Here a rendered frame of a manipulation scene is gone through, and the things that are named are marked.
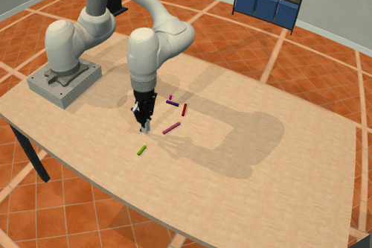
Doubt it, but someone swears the lime green rod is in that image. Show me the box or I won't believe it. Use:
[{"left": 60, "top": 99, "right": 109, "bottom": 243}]
[{"left": 137, "top": 145, "right": 147, "bottom": 156}]

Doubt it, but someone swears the pink rod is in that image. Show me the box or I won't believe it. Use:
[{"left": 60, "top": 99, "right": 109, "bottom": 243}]
[{"left": 162, "top": 122, "right": 181, "bottom": 134}]

